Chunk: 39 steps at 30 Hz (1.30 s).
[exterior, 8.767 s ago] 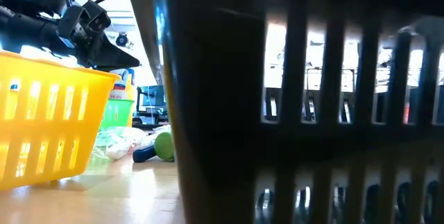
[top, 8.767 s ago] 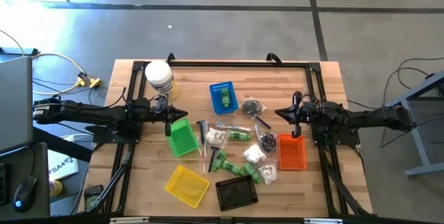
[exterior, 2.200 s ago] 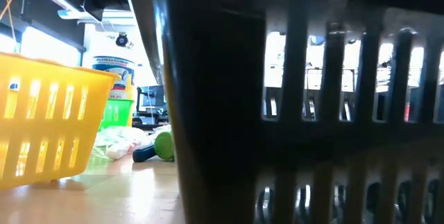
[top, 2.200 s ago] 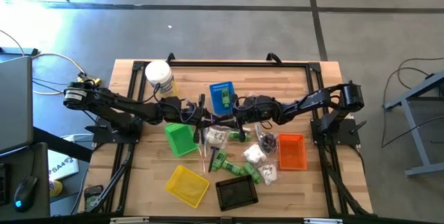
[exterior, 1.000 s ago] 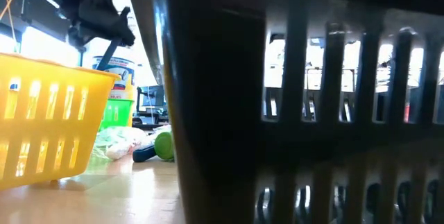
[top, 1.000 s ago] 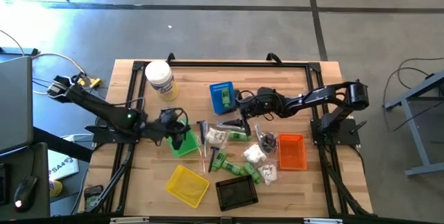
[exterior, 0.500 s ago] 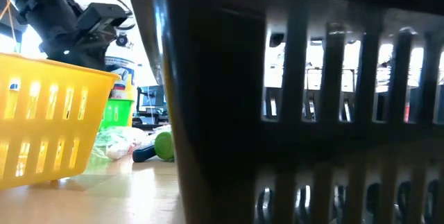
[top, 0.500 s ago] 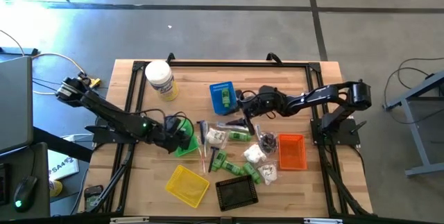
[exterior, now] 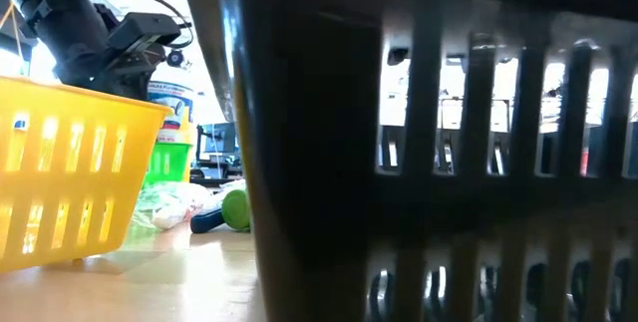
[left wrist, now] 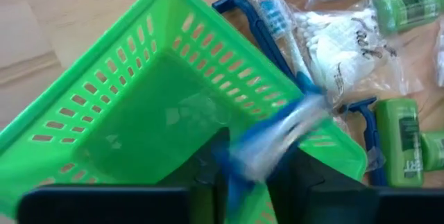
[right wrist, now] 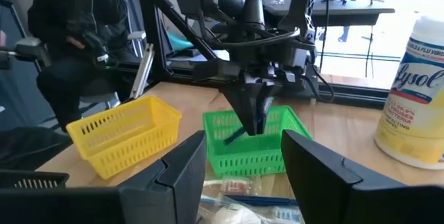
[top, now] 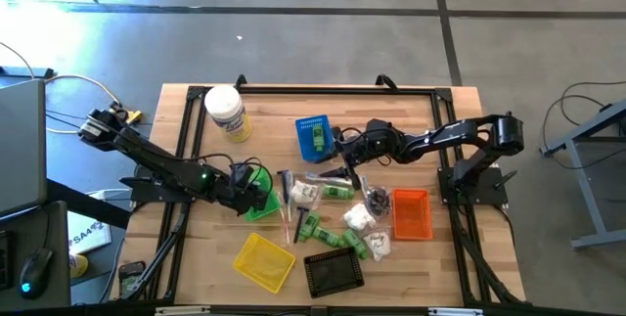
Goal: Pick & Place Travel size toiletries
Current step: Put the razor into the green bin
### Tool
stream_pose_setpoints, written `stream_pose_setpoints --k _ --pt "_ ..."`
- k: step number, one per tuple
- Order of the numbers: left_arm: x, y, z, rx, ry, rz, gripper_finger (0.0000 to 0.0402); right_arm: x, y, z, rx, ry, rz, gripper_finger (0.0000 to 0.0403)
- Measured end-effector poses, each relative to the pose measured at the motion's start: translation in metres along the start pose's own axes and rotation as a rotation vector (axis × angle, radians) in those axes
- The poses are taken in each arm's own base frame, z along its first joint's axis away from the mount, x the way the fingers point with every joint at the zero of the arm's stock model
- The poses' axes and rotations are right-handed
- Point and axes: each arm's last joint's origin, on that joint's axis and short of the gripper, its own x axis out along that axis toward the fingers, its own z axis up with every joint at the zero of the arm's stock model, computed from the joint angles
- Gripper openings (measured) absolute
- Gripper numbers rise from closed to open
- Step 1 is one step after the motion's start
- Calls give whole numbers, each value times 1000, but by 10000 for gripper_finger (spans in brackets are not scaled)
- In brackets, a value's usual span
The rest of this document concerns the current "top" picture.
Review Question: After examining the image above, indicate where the black aluminium table frame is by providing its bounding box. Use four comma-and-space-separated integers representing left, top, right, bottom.
146, 83, 528, 307

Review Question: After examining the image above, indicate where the black keyboard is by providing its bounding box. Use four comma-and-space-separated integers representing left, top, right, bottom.
0, 230, 14, 292

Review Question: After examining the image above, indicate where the white pouch with dark print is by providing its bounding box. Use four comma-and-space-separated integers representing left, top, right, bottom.
364, 230, 392, 262

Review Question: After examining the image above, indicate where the blue plastic basket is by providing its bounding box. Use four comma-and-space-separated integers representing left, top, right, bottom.
294, 113, 337, 164

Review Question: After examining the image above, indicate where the black handheld device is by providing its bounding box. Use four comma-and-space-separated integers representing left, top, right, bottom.
117, 259, 147, 300

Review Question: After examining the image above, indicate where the white cable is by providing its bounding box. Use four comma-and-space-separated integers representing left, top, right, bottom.
0, 40, 123, 136

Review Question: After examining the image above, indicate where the yellow Lysol wipes canister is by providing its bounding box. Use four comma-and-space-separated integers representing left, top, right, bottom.
203, 84, 253, 144

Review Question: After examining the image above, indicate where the white bracket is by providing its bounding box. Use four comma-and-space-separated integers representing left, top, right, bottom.
427, 307, 486, 316

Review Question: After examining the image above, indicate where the black plastic basket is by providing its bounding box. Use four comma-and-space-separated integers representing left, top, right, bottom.
302, 246, 366, 299

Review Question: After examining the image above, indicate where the dark desk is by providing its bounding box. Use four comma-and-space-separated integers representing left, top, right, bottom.
0, 201, 72, 310

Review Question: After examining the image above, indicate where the grey monitor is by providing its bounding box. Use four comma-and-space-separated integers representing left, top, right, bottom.
0, 78, 48, 219

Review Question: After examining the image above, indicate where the green Pert shampoo bottle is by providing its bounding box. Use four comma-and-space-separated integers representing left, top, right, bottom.
321, 184, 356, 201
312, 226, 346, 248
296, 210, 322, 243
311, 122, 327, 153
340, 229, 370, 261

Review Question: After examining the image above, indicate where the black computer mouse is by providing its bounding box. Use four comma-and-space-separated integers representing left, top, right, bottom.
18, 248, 55, 301

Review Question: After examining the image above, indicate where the clear bag of dark hair ties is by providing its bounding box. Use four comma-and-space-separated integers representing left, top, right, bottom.
364, 186, 392, 219

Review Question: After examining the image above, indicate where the white printed booklet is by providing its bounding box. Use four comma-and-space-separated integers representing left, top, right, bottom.
66, 209, 113, 257

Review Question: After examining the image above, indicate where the grey metal stand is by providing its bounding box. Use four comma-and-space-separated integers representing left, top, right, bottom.
539, 98, 626, 251

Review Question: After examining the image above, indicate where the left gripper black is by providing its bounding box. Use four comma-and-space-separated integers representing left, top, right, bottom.
213, 161, 271, 217

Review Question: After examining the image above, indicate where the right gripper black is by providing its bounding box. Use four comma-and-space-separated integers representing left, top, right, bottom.
320, 127, 407, 192

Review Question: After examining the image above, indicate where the orange plastic basket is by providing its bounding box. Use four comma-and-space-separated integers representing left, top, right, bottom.
391, 188, 434, 242

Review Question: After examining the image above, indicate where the green plastic basket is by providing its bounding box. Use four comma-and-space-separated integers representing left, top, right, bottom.
243, 166, 282, 223

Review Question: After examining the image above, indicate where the blue unbagged razor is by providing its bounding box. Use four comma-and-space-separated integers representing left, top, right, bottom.
291, 205, 310, 245

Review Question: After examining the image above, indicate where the red white bagged toothbrush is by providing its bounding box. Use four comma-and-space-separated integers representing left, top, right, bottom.
277, 193, 292, 248

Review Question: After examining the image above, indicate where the small yellow item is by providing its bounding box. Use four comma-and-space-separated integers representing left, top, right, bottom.
68, 252, 90, 280

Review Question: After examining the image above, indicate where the black cable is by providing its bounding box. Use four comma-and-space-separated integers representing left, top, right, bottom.
541, 79, 626, 171

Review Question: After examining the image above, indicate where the clear bag of cotton balls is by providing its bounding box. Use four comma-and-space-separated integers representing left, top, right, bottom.
290, 180, 322, 205
341, 202, 377, 232

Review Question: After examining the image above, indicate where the yellow plastic basket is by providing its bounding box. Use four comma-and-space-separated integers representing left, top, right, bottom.
232, 232, 297, 294

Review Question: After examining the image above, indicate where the dark blue bagged razor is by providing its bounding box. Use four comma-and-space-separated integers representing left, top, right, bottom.
277, 168, 294, 205

